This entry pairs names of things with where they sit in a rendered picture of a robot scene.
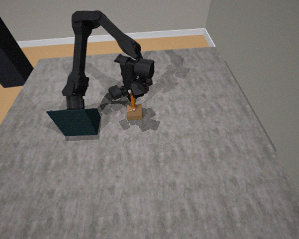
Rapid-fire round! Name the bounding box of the tan square block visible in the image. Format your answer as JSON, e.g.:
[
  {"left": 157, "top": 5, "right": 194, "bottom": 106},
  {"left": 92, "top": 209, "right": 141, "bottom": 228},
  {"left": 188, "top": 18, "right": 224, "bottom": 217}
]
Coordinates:
[{"left": 127, "top": 104, "right": 143, "bottom": 120}]

